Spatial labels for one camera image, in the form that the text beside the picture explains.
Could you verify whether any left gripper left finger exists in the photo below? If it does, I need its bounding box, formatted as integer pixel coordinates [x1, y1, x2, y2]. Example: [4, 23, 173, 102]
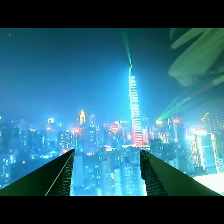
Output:
[0, 148, 76, 197]

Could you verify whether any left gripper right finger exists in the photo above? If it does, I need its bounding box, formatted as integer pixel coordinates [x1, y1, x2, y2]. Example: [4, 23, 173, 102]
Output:
[139, 149, 224, 197]

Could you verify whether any cream polka dot garment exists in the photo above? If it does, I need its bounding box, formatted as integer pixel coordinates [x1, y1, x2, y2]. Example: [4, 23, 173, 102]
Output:
[168, 27, 224, 88]

